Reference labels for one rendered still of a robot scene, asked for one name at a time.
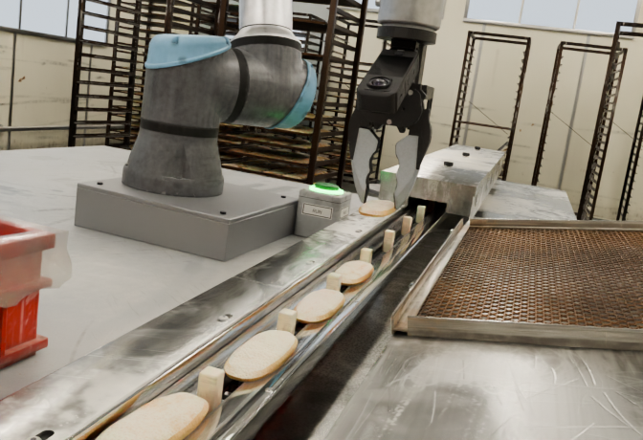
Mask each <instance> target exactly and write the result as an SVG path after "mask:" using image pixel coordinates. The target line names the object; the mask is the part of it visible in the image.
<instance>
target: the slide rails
mask: <svg viewBox="0 0 643 440"><path fill-rule="evenodd" d="M428 203H429V200H426V199H424V200H422V201H421V202H420V203H418V204H417V205H416V206H414V207H413V208H411V209H410V210H408V211H407V212H406V213H404V214H403V215H402V216H400V217H399V218H398V219H396V220H395V221H394V222H392V223H391V224H389V225H388V226H387V227H385V228H384V229H383V230H381V231H380V232H378V233H377V234H376V235H374V236H373V237H372V238H370V239H369V240H368V241H366V242H365V243H364V244H363V245H362V246H360V247H359V248H358V249H356V250H355V251H354V252H352V253H351V254H349V255H348V256H347V257H345V258H344V259H343V260H341V261H340V262H338V263H337V264H336V265H334V266H333V267H332V268H330V269H329V270H328V271H326V272H325V273H324V274H322V275H321V276H319V277H318V278H316V279H315V280H314V281H312V282H311V283H310V284H308V285H307V286H306V287H304V288H303V289H302V290H300V291H299V292H298V293H296V294H295V295H294V296H292V297H290V298H289V299H288V300H286V301H285V302H284V303H282V304H281V305H280V306H278V308H277V309H275V310H274V311H273V312H271V313H270V314H269V315H267V316H266V317H264V318H263V319H261V320H260V321H259V322H257V323H256V324H255V325H253V326H252V327H251V328H249V329H248V330H247V331H245V332H244V333H243V334H241V335H240V336H238V337H237V338H236V339H234V340H233V341H231V342H230V343H229V344H227V345H226V346H225V347H223V348H222V349H221V350H219V351H218V352H216V353H215V354H214V355H212V356H211V357H210V358H208V359H207V360H206V361H204V362H203V363H201V364H200V365H199V366H197V367H196V368H195V369H193V370H192V371H190V373H189V374H187V375H186V376H185V377H183V378H182V379H181V380H179V381H178V382H177V383H175V384H174V385H172V386H171V387H170V388H168V389H167V390H165V391H164V392H163V393H161V394H160V395H159V396H157V397H156V398H155V399H158V398H161V397H164V396H167V395H171V394H175V393H179V392H186V393H190V394H193V395H195V396H197V387H198V380H199V373H200V372H201V371H202V370H203V369H205V368H206V367H207V366H211V367H215V368H219V369H222V370H224V371H225V369H224V366H225V363H226V361H227V360H228V358H229V357H230V356H231V354H232V353H233V352H234V351H235V350H236V349H237V348H238V347H239V346H241V345H242V344H244V343H245V342H246V341H248V340H249V339H250V338H252V337H253V336H255V335H257V334H259V333H262V332H265V331H269V330H277V318H278V312H280V311H281V310H282V309H284V308H286V309H290V310H294V308H295V307H296V306H297V304H298V303H299V302H300V301H301V300H302V299H303V298H304V297H306V296H307V295H309V294H310V293H312V292H314V291H318V290H321V289H325V288H326V281H327V276H328V275H329V274H330V273H335V272H336V271H337V269H339V268H340V267H341V266H342V265H343V264H344V263H346V262H349V261H358V260H359V261H360V254H361V249H362V248H368V249H372V250H373V252H372V253H374V252H375V251H377V250H378V249H379V248H380V247H381V246H382V245H383V244H384V237H385V231H386V230H391V231H395V234H396V233H397V232H399V231H400V230H401V229H402V224H403V218H404V216H409V217H412V220H413V219H414V218H415V217H416V212H417V207H418V206H425V207H426V208H427V207H428ZM446 205H447V203H442V202H441V203H440V204H439V205H438V206H437V207H436V208H435V209H434V210H432V211H431V212H430V213H429V214H428V215H427V216H426V217H425V218H424V219H423V220H421V221H420V222H419V223H418V224H417V225H416V226H415V227H414V228H413V229H412V230H411V231H409V232H408V233H407V234H406V235H405V236H404V237H403V238H402V239H401V240H399V241H398V242H397V243H396V244H395V245H394V246H393V247H392V248H391V249H390V250H388V251H387V252H386V253H385V254H384V255H383V256H382V257H381V258H380V259H379V260H377V261H376V262H375V263H374V264H373V265H372V267H373V268H374V271H373V273H372V275H371V276H370V277H369V278H368V279H367V280H366V281H364V282H363V283H361V284H358V285H353V286H349V287H348V288H347V289H345V290H344V291H343V292H342V294H343V295H344V297H345V302H344V305H343V307H344V306H345V305H346V304H347V303H348V302H349V301H350V300H351V299H352V298H353V297H354V296H355V295H356V294H357V293H358V292H359V291H360V290H361V289H362V288H363V287H364V286H365V285H366V284H367V283H368V282H369V281H370V280H371V279H372V278H373V277H374V276H375V275H376V274H377V273H378V272H379V271H380V270H381V269H382V268H384V267H385V266H386V265H387V264H388V263H389V262H390V260H391V259H392V258H393V257H394V256H395V255H397V254H398V253H399V252H400V251H401V250H402V249H403V248H404V247H405V246H406V245H407V244H408V243H409V242H410V241H411V240H412V239H413V237H414V236H415V235H416V234H418V233H419V232H420V231H421V230H422V229H423V228H424V227H425V226H426V225H427V224H428V223H429V222H430V221H431V220H432V219H433V218H434V217H435V216H436V214H437V213H439V212H440V211H441V210H442V209H443V208H444V207H445V206H446ZM343 307H342V308H343ZM342 308H341V309H342ZM341 309H340V310H341ZM340 310H339V311H340ZM336 314H337V313H336ZM336 314H335V315H336ZM335 315H334V316H335ZM334 316H333V317H334ZM333 317H332V318H333ZM332 318H330V319H328V320H326V321H324V322H320V323H313V324H311V323H308V324H307V325H306V326H305V327H304V328H303V329H301V330H300V331H299V332H298V333H297V334H296V335H295V337H296V338H297V340H298V345H297V347H296V349H295V351H294V353H293V354H292V355H291V357H290V358H289V359H288V360H287V361H286V362H285V363H284V364H283V365H282V366H281V367H280V368H278V369H277V370H276V371H275V372H273V373H272V374H270V375H269V376H267V377H265V378H263V379H260V380H257V381H253V382H244V383H243V384H242V385H241V386H240V387H238V388H237V389H236V390H235V391H234V392H233V393H232V394H231V395H230V396H229V397H227V398H226V399H225V400H224V401H223V402H222V403H221V404H220V405H219V406H218V407H216V408H215V409H214V410H213V411H212V412H211V413H210V414H209V415H208V416H207V417H205V418H204V420H203V421H202V422H201V424H200V425H199V426H198V427H197V428H196V429H195V430H194V431H193V432H192V433H190V434H189V435H188V436H187V437H186V438H184V439H183V440H210V439H211V438H212V437H213V436H214V435H215V434H216V433H217V432H218V431H219V430H220V429H221V428H222V427H223V426H224V425H225V424H226V423H227V422H228V421H229V420H230V419H231V418H232V417H233V416H234V415H235V414H236V413H237V412H238V411H239V410H240V409H241V408H242V407H243V406H244V405H245V404H246V403H247V402H248V401H249V400H250V399H251V398H252V397H253V396H254V395H255V394H256V393H257V392H258V391H259V390H260V389H261V388H262V387H263V386H264V385H265V384H266V383H267V382H268V381H269V380H270V379H271V378H272V377H273V376H274V375H275V374H276V373H277V372H278V371H279V370H280V369H281V368H282V367H283V366H284V365H285V364H287V363H288V362H289V361H290V360H291V359H292V358H293V357H294V356H295V355H296V354H297V353H298V352H299V351H300V350H301V349H302V348H303V346H304V345H306V344H307V343H308V342H309V341H310V340H311V339H312V338H313V337H314V336H315V335H316V334H317V333H318V332H319V331H320V330H321V329H322V328H323V327H324V326H325V325H326V324H327V323H328V322H329V321H330V320H331V319H332ZM155 399H153V400H155ZM153 400H152V401H153Z"/></svg>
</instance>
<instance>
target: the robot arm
mask: <svg viewBox="0 0 643 440"><path fill-rule="evenodd" d="M375 6H376V7H380V8H379V12H378V19H377V21H378V23H379V24H380V25H382V26H378V29H377V35H376V37H377V38H379V39H383V40H386V41H391V43H390V49H389V50H388V49H384V50H383V51H382V52H381V53H380V54H379V55H378V57H377V58H376V60H375V61H374V63H373V64H372V66H371V67H370V69H369V70H368V72H367V73H366V75H365V77H364V78H363V80H362V81H361V83H360V84H359V86H358V87H357V89H356V90H357V100H356V106H355V109H354V111H353V113H352V115H351V118H350V121H349V125H348V143H349V153H350V159H351V165H352V173H353V178H354V184H355V188H356V190H357V193H358V196H359V198H360V201H361V203H363V204H364V203H366V199H367V196H368V192H369V176H370V174H371V172H372V170H373V167H372V160H373V157H374V155H375V154H376V153H377V152H378V150H379V147H380V144H381V140H380V138H379V137H378V136H377V135H376V134H375V133H376V129H380V128H381V127H382V126H383V125H392V126H397V128H398V130H399V132H400V133H405V132H406V128H407V129H408V130H409V134H408V136H406V137H405V138H403V139H402V140H400V141H399V142H398V143H396V145H395V154H396V157H397V159H398V161H399V167H398V169H397V172H396V175H395V177H396V181H397V185H396V189H395V191H394V193H393V198H394V208H395V209H400V207H401V206H402V205H403V204H404V203H405V201H406V200H407V198H408V197H409V195H410V192H411V190H412V188H413V186H414V183H415V181H416V178H417V176H418V173H419V171H420V166H421V164H422V162H423V159H424V157H425V155H426V153H427V151H428V148H429V146H430V143H431V140H432V125H431V122H430V116H431V111H432V99H433V92H434V88H433V87H431V86H428V85H423V84H422V78H423V72H424V65H425V59H426V52H427V46H428V45H435V42H436V36H437V33H435V32H436V31H437V30H439V29H440V25H441V18H442V12H443V6H444V0H375ZM292 25H293V0H239V32H238V34H237V35H236V36H235V37H233V38H232V39H231V41H230V39H229V38H228V37H227V36H214V35H194V34H166V33H163V34H157V35H155V36H154V37H153V38H152V39H151V41H150V43H149V48H148V55H147V61H146V62H145V64H144V66H145V77H144V94H143V103H142V112H141V122H140V130H139V134H138V137H137V139H136V141H135V142H134V145H133V147H132V149H131V152H130V155H129V158H128V161H127V163H125V164H124V166H123V169H122V183H123V184H124V185H126V186H128V187H132V188H135V189H138V190H141V191H146V192H151V193H156V194H162V195H169V196H178V197H194V198H203V197H214V196H218V195H221V194H222V192H223V186H224V176H223V175H222V167H221V162H220V156H219V150H218V145H217V140H218V132H219V125H220V122H223V123H230V124H240V125H250V126H259V127H264V128H266V129H273V128H291V127H294V126H296V125H297V124H299V123H300V122H301V121H302V120H303V119H304V118H305V116H306V114H307V112H308V111H309V110H310V108H311V106H312V104H313V101H314V98H315V95H316V90H317V75H316V71H315V69H314V68H313V65H312V64H311V63H310V62H308V61H307V60H306V59H302V58H301V42H300V41H299V40H298V39H297V38H296V37H295V36H294V35H293V33H292ZM424 99H427V100H428V102H427V108H426V109H425V104H424ZM372 124H374V127H372Z"/></svg>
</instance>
